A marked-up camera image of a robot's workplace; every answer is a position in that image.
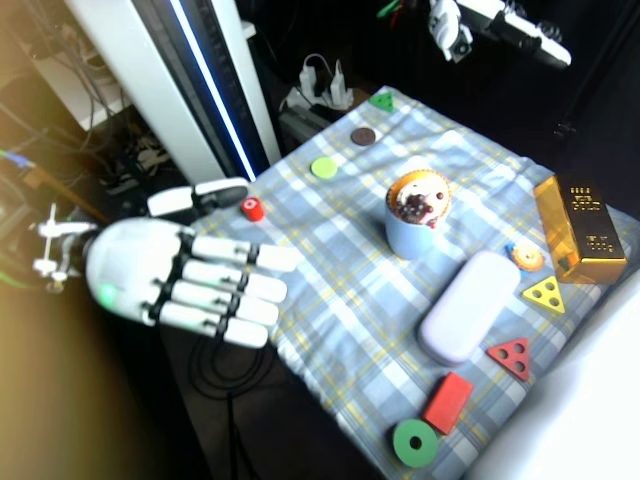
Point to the green triangle block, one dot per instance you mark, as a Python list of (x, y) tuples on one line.
[(382, 102)]

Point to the brown sandwich cookie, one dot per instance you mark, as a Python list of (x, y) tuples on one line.
[(363, 136)]

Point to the blue cup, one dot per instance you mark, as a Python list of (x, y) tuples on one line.
[(410, 242)]

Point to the power strip with white plugs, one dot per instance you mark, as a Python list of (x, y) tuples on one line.
[(335, 87)]

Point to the white shelf board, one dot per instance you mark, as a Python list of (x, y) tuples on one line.
[(65, 85)]

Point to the green sandwich cookie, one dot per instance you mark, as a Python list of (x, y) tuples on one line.
[(324, 167)]

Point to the red triangle block with holes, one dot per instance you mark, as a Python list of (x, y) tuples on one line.
[(512, 362)]

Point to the white column with blue stripe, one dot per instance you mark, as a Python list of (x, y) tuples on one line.
[(150, 90)]

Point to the blue plaid cloth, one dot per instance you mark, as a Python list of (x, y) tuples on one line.
[(350, 340)]

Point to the red rectangular block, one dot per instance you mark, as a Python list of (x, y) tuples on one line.
[(447, 402)]

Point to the white blurred foreground surface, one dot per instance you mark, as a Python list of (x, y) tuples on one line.
[(575, 410)]

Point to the red bottle cap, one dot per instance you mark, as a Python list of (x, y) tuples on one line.
[(252, 209)]

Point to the small orange toy tart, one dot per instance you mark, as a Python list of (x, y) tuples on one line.
[(529, 259)]

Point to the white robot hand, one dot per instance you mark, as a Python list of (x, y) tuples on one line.
[(130, 265), (450, 30)]

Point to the yellow triangle block with holes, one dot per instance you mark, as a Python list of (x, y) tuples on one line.
[(542, 300)]

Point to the blueberry toy cupcake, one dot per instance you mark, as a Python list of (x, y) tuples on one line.
[(420, 200)]

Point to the lilac glasses case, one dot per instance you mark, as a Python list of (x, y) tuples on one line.
[(467, 310)]

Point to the toy gold bar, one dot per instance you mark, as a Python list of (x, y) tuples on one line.
[(590, 220)]

